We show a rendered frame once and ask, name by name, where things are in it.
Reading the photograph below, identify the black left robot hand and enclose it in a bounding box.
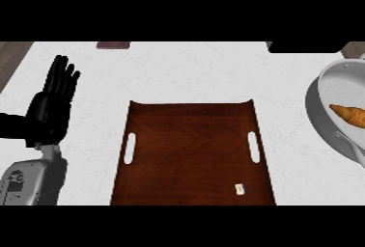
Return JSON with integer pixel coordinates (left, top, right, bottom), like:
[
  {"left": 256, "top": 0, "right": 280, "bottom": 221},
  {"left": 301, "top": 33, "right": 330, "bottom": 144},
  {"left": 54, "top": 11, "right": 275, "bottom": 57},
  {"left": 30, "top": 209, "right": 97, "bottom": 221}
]
[{"left": 0, "top": 54, "right": 82, "bottom": 149}]

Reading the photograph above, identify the dark brown wooden tray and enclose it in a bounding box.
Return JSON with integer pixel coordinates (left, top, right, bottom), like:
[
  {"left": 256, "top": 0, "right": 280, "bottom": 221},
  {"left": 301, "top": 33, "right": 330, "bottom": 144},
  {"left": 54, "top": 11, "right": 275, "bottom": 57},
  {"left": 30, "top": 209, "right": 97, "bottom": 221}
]
[{"left": 110, "top": 98, "right": 278, "bottom": 206}]

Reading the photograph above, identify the grey metal pot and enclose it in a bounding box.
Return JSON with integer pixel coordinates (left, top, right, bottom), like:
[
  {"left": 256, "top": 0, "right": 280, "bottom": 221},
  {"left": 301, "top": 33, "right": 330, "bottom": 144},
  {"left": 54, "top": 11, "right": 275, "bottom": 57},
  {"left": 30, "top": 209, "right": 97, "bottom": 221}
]
[{"left": 305, "top": 52, "right": 365, "bottom": 169}]

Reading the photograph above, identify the golden brown croissant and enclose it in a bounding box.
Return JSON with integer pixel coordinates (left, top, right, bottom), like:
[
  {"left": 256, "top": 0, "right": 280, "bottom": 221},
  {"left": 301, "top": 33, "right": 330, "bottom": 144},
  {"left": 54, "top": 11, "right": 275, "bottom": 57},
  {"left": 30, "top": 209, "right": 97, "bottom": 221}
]
[{"left": 329, "top": 103, "right": 365, "bottom": 129}]

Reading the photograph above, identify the dark maroon flat object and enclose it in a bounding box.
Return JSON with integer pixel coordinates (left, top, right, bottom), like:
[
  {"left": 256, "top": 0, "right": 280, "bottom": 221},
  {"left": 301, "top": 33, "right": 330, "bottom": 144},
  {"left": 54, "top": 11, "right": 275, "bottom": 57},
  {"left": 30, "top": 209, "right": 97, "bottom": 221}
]
[{"left": 97, "top": 41, "right": 132, "bottom": 50}]

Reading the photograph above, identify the black appliance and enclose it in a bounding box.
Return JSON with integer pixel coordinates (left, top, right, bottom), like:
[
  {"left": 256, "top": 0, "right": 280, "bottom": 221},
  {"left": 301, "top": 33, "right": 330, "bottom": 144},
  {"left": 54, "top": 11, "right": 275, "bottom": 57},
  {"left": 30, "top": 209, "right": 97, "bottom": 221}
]
[{"left": 268, "top": 41, "right": 352, "bottom": 54}]

